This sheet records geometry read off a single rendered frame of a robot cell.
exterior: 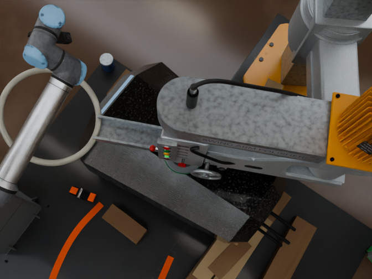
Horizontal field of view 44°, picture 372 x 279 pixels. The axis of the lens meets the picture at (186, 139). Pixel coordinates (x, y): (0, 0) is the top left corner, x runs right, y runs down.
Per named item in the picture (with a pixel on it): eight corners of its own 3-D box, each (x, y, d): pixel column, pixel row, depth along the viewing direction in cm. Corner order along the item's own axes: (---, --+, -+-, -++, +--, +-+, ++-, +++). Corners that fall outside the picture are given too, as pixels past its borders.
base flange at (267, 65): (281, 22, 290) (283, 19, 285) (349, 65, 284) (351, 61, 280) (239, 82, 278) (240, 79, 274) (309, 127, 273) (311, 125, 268)
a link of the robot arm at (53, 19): (35, 21, 160) (45, -4, 163) (30, 34, 171) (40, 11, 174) (61, 32, 163) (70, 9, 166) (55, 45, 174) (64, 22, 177)
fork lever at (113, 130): (233, 135, 237) (234, 133, 232) (227, 171, 232) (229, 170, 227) (100, 110, 235) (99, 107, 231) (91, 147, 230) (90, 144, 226)
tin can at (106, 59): (107, 75, 354) (104, 67, 341) (99, 65, 356) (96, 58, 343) (117, 67, 356) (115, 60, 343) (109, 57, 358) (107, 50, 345)
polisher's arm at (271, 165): (334, 152, 236) (376, 124, 189) (330, 196, 230) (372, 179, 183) (192, 127, 237) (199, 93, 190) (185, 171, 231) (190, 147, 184)
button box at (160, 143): (176, 155, 215) (177, 140, 188) (175, 161, 215) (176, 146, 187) (159, 153, 215) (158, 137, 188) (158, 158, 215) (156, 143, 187)
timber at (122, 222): (103, 218, 326) (101, 217, 314) (114, 205, 329) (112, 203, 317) (137, 244, 322) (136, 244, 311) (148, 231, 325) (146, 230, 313)
